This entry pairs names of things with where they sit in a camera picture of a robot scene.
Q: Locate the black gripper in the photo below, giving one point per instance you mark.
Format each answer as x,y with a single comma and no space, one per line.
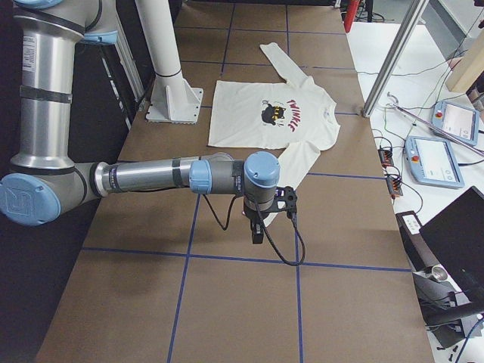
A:
252,213

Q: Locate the cream long-sleeve cat shirt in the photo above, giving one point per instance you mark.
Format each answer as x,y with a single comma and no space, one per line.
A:
296,116

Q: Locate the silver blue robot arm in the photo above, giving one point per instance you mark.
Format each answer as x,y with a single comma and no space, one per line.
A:
45,182

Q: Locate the lower orange black connector block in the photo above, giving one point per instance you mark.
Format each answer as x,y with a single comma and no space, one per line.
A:
394,185

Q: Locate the orange black connector block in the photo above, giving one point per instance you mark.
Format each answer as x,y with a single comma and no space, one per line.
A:
385,156
394,185

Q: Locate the upper orange black connector block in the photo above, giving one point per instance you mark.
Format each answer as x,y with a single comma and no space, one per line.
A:
385,156

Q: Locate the black box with white label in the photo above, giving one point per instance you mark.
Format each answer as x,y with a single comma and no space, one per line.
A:
420,255

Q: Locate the silver metal cup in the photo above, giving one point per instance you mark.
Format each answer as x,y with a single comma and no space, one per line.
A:
438,274

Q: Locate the metal rod with hook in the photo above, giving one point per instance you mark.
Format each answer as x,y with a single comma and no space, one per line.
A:
395,104

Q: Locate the lower teach pendant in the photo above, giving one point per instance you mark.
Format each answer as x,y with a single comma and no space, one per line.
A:
432,162

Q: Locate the teach pendant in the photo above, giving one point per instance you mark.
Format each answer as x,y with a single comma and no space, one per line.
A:
432,162
462,122

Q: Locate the black laptop screen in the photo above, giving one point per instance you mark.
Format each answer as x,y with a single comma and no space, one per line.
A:
455,237

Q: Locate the black stand base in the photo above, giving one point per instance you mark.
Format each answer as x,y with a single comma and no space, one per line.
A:
453,318

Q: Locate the upper teach pendant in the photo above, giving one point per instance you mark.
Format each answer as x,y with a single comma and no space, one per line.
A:
462,122

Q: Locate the red cylinder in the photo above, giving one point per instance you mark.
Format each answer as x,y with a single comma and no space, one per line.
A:
351,9

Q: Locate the wooden beam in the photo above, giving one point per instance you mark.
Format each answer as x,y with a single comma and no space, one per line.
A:
468,70

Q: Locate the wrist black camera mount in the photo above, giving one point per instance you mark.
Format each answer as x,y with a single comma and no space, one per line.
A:
285,201

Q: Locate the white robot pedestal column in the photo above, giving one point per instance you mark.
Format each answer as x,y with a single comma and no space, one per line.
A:
172,100

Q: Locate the aluminium frame post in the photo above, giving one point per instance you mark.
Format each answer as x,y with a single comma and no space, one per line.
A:
403,35

